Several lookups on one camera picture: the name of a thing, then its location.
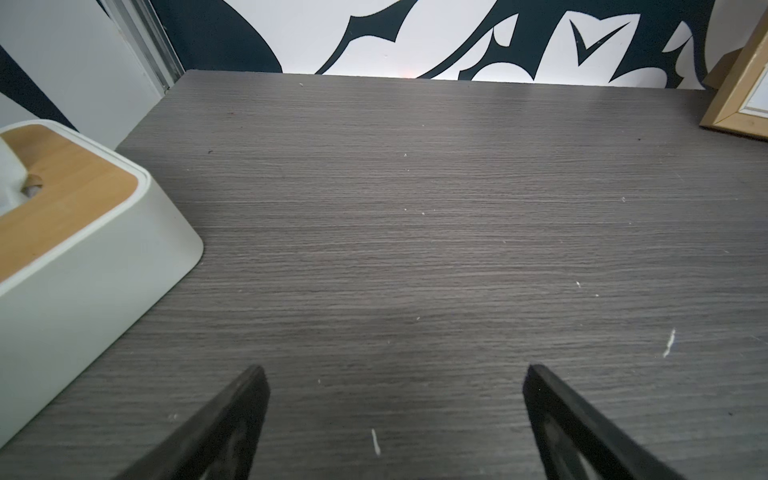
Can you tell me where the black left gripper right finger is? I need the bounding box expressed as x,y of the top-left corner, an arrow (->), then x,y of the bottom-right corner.
523,364 -> 682,479

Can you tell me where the white tissue box wooden lid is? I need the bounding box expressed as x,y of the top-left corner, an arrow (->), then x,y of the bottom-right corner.
1,120 -> 204,442

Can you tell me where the wooden picture frame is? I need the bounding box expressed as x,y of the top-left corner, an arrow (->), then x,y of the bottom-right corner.
700,12 -> 767,140

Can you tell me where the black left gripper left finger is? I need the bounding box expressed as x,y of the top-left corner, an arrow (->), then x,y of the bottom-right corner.
116,365 -> 270,479

